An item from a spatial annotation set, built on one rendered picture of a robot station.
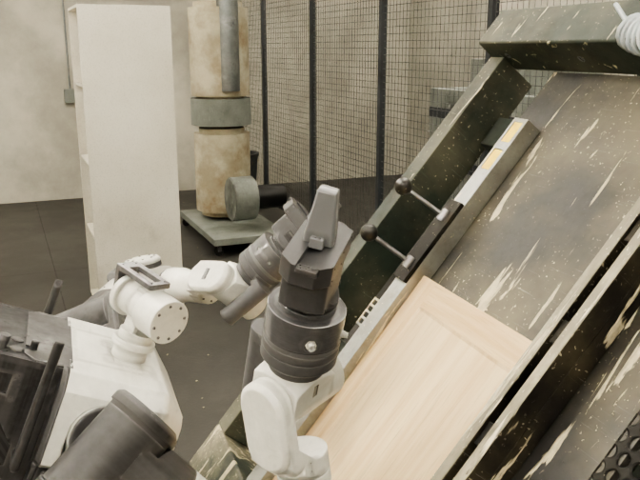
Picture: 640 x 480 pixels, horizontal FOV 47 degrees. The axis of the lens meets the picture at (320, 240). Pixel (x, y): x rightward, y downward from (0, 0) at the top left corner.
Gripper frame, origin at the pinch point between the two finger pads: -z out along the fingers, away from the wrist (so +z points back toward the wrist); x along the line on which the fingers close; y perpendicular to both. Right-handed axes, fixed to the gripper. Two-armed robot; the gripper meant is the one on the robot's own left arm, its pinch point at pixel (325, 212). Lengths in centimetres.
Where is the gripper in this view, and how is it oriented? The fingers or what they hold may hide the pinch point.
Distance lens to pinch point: 135.7
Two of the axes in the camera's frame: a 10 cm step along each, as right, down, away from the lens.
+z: -7.5, 6.3, 2.1
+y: -3.3, -0.8, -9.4
